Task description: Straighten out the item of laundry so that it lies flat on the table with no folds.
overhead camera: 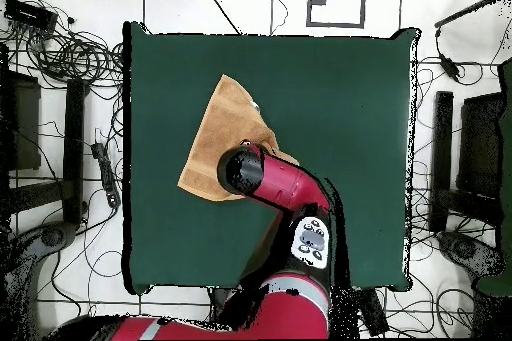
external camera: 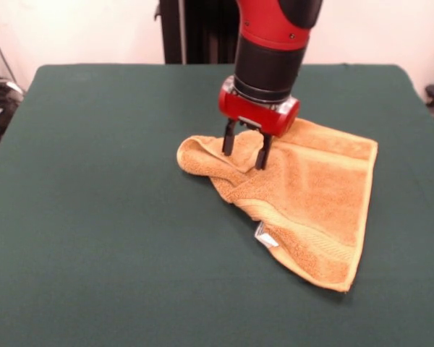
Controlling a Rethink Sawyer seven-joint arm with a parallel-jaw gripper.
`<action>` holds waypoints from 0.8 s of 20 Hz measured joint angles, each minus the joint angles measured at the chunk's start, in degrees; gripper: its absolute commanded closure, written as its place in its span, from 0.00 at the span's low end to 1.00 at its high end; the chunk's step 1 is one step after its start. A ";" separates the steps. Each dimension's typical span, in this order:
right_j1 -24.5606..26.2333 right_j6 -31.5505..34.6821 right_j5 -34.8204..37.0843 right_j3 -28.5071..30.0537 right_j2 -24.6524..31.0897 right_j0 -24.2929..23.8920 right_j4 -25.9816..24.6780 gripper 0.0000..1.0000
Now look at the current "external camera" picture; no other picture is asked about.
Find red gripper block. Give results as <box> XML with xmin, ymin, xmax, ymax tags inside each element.
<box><xmin>218</xmin><ymin>74</ymin><xmax>301</xmax><ymax>171</ymax></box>

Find tan terry towel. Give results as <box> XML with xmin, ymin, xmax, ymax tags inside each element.
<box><xmin>176</xmin><ymin>118</ymin><xmax>379</xmax><ymax>293</ymax></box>

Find dark green table cloth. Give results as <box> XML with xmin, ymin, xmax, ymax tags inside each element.
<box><xmin>0</xmin><ymin>63</ymin><xmax>434</xmax><ymax>347</ymax></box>

